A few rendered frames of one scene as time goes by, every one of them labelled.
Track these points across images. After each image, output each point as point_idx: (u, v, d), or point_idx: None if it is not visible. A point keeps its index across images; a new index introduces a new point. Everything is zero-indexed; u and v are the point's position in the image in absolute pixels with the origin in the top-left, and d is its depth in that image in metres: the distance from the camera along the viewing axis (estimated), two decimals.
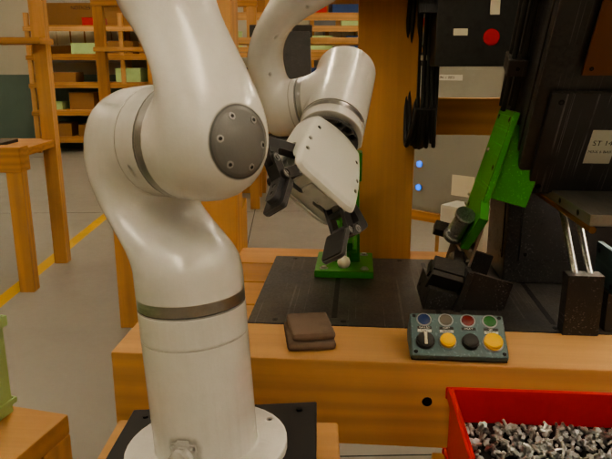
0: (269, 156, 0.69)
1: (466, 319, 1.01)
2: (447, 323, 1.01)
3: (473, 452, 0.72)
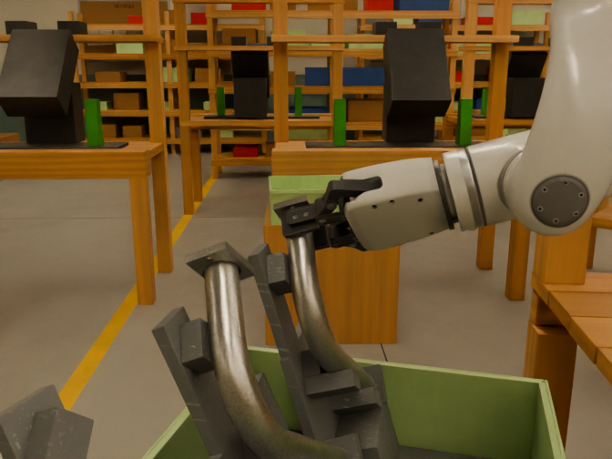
0: (325, 200, 0.64)
1: None
2: None
3: None
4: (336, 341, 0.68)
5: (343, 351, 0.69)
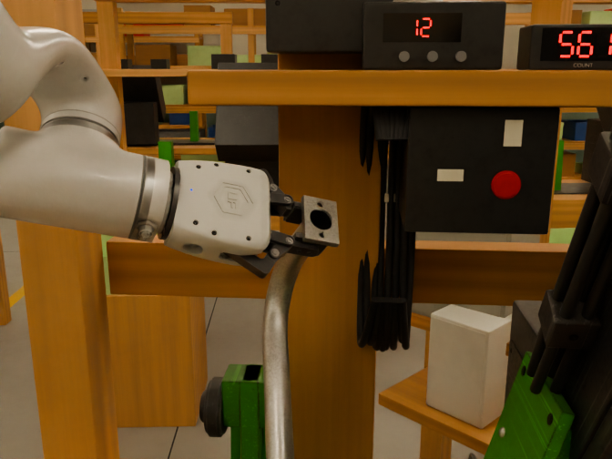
0: (273, 189, 0.70)
1: None
2: None
3: None
4: (269, 322, 0.74)
5: (264, 334, 0.74)
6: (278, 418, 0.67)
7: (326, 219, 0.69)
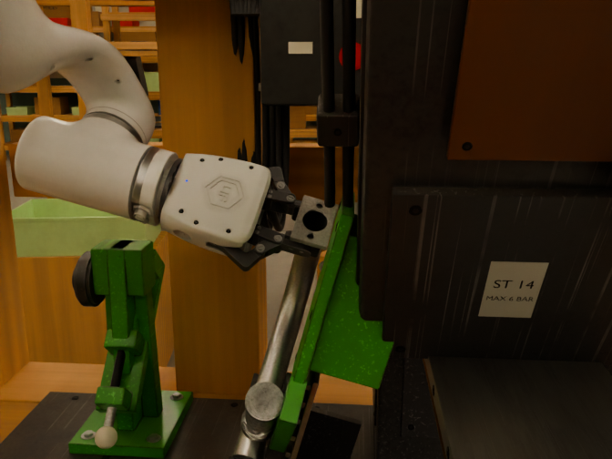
0: (284, 187, 0.71)
1: None
2: None
3: None
4: (280, 317, 0.75)
5: (273, 328, 0.75)
6: None
7: (325, 221, 0.68)
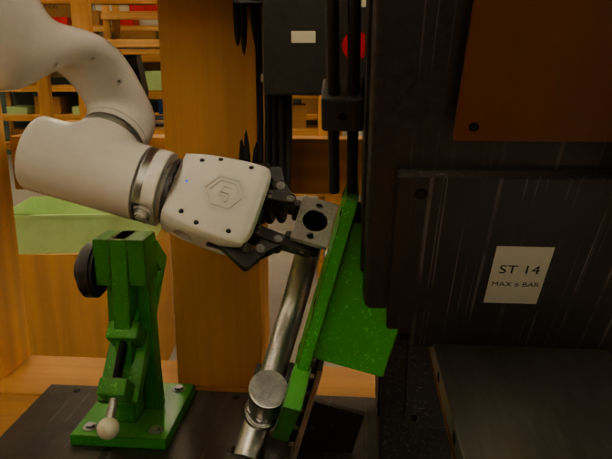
0: (284, 187, 0.71)
1: None
2: None
3: None
4: (280, 317, 0.75)
5: (273, 328, 0.75)
6: None
7: (325, 221, 0.68)
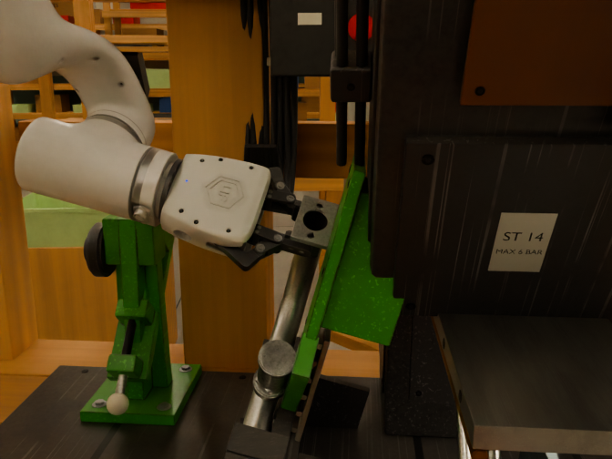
0: (284, 188, 0.71)
1: None
2: None
3: None
4: (279, 318, 0.75)
5: (272, 329, 0.75)
6: (255, 410, 0.68)
7: (325, 221, 0.68)
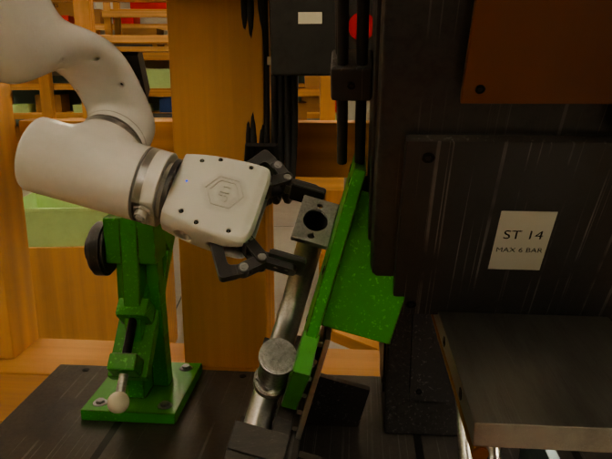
0: (279, 166, 0.73)
1: None
2: None
3: None
4: (279, 318, 0.75)
5: (272, 329, 0.75)
6: (255, 410, 0.68)
7: (325, 221, 0.68)
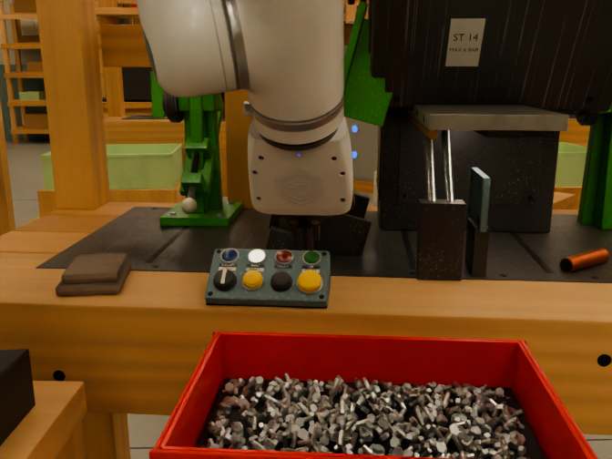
0: None
1: (282, 254, 0.79)
2: (258, 260, 0.79)
3: (183, 408, 0.50)
4: None
5: None
6: None
7: None
